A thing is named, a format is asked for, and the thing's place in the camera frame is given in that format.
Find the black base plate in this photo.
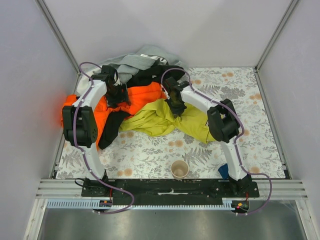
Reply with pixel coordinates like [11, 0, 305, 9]
[77, 178, 260, 206]

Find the blue cube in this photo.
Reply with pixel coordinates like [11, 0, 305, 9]
[218, 163, 229, 180]

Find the black cloth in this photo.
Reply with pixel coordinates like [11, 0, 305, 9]
[126, 65, 185, 88]
[98, 111, 131, 150]

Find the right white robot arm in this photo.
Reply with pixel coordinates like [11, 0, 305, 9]
[161, 77, 252, 192]

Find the purple cable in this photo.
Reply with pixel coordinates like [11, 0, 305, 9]
[160, 67, 273, 216]
[73, 61, 136, 216]

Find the yellow cloth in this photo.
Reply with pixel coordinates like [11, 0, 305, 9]
[119, 99, 215, 144]

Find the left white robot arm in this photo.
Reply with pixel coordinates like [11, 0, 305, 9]
[62, 65, 131, 180]

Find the orange cloth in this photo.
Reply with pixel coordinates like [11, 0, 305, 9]
[60, 82, 167, 146]

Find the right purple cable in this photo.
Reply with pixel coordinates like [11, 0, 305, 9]
[160, 67, 273, 216]

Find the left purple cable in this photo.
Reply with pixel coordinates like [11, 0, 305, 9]
[73, 61, 136, 216]

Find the beige paper cup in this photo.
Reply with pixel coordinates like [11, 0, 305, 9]
[170, 160, 189, 181]

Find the floral table mat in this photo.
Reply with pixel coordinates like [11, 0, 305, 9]
[55, 66, 287, 180]

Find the grey cloth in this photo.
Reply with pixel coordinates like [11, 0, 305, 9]
[99, 45, 185, 85]

